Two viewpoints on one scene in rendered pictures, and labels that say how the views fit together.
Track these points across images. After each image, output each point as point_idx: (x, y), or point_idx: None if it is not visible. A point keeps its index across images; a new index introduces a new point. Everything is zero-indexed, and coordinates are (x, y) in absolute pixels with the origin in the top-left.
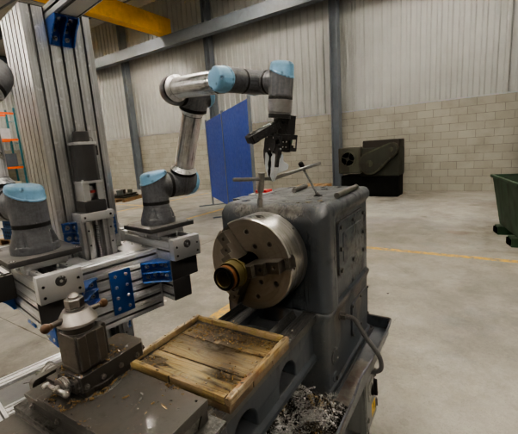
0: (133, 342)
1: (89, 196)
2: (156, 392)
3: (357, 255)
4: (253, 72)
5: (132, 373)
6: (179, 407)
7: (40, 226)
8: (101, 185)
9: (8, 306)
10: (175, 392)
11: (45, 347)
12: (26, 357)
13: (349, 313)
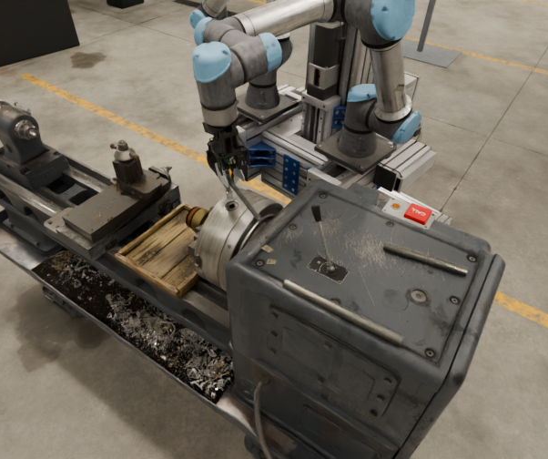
0: (145, 190)
1: (312, 80)
2: (109, 213)
3: (343, 394)
4: (226, 44)
5: (134, 200)
6: (90, 223)
7: (254, 86)
8: (324, 75)
9: (516, 127)
10: (105, 220)
11: (446, 184)
12: (428, 178)
13: (299, 405)
